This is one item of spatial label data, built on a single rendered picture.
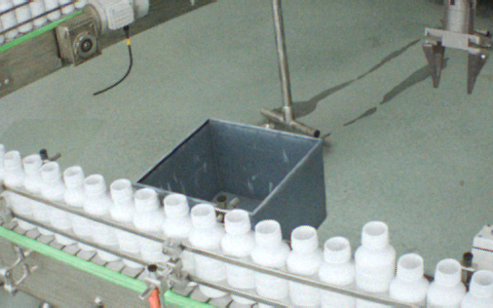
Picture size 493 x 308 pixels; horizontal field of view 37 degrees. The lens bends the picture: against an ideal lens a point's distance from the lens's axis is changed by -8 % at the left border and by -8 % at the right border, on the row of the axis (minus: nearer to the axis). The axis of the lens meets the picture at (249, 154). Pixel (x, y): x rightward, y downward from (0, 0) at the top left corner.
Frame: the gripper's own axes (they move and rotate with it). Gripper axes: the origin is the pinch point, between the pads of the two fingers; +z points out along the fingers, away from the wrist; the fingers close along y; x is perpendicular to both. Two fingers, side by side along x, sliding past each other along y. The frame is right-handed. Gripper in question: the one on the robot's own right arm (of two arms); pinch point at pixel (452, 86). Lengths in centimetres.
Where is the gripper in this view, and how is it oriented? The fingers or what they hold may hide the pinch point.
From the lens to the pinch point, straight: 129.5
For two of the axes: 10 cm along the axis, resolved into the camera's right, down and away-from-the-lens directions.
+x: 5.7, -1.1, 8.2
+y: 8.2, 1.8, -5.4
